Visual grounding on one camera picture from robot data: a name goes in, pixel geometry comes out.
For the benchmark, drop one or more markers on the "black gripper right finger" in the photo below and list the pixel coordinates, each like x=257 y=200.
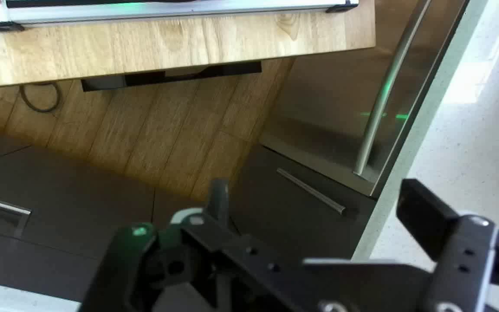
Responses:
x=463 y=261

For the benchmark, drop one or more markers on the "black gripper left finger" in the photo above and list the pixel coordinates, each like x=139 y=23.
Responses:
x=243 y=254

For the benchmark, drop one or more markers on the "stainless steel dishwasher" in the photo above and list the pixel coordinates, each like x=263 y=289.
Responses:
x=329 y=105

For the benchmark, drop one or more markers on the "wooden robot cart top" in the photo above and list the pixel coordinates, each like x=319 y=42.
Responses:
x=146 y=49

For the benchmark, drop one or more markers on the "black underside bracket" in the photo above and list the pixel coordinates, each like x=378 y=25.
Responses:
x=168 y=77

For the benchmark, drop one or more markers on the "aluminium frame rail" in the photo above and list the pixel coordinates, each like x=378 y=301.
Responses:
x=163 y=11

